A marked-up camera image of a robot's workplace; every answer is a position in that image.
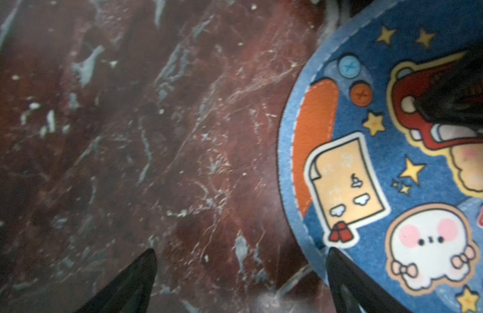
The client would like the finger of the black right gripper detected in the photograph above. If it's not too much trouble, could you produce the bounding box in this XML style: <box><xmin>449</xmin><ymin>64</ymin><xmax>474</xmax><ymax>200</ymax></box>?
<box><xmin>326</xmin><ymin>248</ymin><xmax>409</xmax><ymax>312</ymax></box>

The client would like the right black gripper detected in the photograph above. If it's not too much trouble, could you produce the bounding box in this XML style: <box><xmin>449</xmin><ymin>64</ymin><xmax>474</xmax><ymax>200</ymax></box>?
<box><xmin>415</xmin><ymin>38</ymin><xmax>483</xmax><ymax>128</ymax></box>

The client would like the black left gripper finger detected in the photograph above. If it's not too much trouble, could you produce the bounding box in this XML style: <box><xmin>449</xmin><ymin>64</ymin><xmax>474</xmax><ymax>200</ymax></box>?
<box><xmin>77</xmin><ymin>249</ymin><xmax>157</xmax><ymax>313</ymax></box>

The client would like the blue cartoon toast coaster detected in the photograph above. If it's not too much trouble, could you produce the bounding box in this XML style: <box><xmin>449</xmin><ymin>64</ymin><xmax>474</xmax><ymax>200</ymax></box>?
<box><xmin>278</xmin><ymin>1</ymin><xmax>483</xmax><ymax>312</ymax></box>

